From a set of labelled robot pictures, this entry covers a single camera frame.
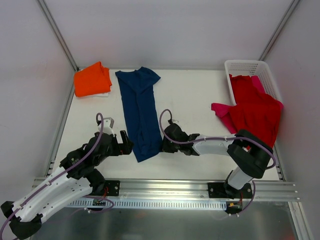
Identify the navy blue printed t-shirt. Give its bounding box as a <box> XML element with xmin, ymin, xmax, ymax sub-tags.
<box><xmin>115</xmin><ymin>67</ymin><xmax>162</xmax><ymax>163</ymax></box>

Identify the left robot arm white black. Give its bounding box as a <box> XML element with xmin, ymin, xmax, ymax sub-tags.
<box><xmin>0</xmin><ymin>130</ymin><xmax>133</xmax><ymax>240</ymax></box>

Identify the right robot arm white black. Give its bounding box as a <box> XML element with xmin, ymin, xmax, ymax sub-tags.
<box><xmin>162</xmin><ymin>122</ymin><xmax>274</xmax><ymax>199</ymax></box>

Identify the pink t-shirt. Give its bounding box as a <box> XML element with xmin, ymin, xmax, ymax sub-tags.
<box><xmin>210</xmin><ymin>76</ymin><xmax>285</xmax><ymax>135</ymax></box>

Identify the folded orange t-shirt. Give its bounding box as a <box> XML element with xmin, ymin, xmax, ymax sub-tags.
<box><xmin>73</xmin><ymin>61</ymin><xmax>112</xmax><ymax>98</ymax></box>

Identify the red t-shirt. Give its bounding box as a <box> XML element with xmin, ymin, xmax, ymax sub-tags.
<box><xmin>226</xmin><ymin>74</ymin><xmax>284</xmax><ymax>151</ymax></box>

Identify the white plastic basket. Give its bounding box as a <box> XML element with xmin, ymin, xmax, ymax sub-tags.
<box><xmin>224</xmin><ymin>59</ymin><xmax>283</xmax><ymax>106</ymax></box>

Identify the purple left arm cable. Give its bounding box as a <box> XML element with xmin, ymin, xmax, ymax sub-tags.
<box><xmin>0</xmin><ymin>112</ymin><xmax>115</xmax><ymax>240</ymax></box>

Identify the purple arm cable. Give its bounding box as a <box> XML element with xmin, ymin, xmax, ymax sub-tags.
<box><xmin>158</xmin><ymin>108</ymin><xmax>277</xmax><ymax>218</ymax></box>
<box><xmin>0</xmin><ymin>112</ymin><xmax>115</xmax><ymax>240</ymax></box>

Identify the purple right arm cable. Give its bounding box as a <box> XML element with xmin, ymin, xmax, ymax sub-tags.
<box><xmin>158</xmin><ymin>108</ymin><xmax>277</xmax><ymax>218</ymax></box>

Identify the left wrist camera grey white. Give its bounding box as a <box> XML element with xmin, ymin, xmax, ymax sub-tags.
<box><xmin>97</xmin><ymin>117</ymin><xmax>114</xmax><ymax>135</ymax></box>

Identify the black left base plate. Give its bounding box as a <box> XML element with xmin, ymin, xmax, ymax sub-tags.
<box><xmin>100</xmin><ymin>180</ymin><xmax>121</xmax><ymax>197</ymax></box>

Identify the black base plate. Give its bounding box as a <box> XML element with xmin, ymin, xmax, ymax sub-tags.
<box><xmin>207</xmin><ymin>182</ymin><xmax>253</xmax><ymax>199</ymax></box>
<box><xmin>100</xmin><ymin>180</ymin><xmax>121</xmax><ymax>197</ymax></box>

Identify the aluminium mounting rail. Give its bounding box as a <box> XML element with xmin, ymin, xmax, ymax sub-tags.
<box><xmin>32</xmin><ymin>176</ymin><xmax>301</xmax><ymax>201</ymax></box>

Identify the white slotted cable duct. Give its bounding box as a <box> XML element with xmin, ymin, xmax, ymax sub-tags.
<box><xmin>68</xmin><ymin>198</ymin><xmax>227</xmax><ymax>211</ymax></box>

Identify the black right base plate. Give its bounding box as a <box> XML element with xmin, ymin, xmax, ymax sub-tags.
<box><xmin>207</xmin><ymin>182</ymin><xmax>253</xmax><ymax>199</ymax></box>

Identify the left aluminium frame post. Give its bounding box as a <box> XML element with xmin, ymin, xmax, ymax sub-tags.
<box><xmin>36</xmin><ymin>0</ymin><xmax>79</xmax><ymax>72</ymax></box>

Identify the aluminium frame post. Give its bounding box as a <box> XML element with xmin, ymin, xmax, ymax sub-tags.
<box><xmin>258</xmin><ymin>0</ymin><xmax>301</xmax><ymax>61</ymax></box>
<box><xmin>36</xmin><ymin>0</ymin><xmax>79</xmax><ymax>72</ymax></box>

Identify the right aluminium frame post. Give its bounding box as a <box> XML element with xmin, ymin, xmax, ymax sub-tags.
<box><xmin>258</xmin><ymin>0</ymin><xmax>301</xmax><ymax>61</ymax></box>

